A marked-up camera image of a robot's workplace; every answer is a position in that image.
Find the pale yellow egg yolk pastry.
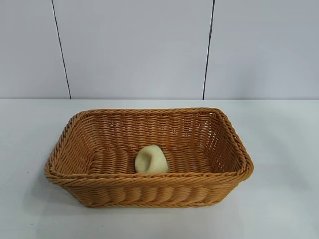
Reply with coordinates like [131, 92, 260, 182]
[135, 145, 169, 174]

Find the brown woven wicker basket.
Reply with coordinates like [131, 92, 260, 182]
[44, 107, 255, 209]

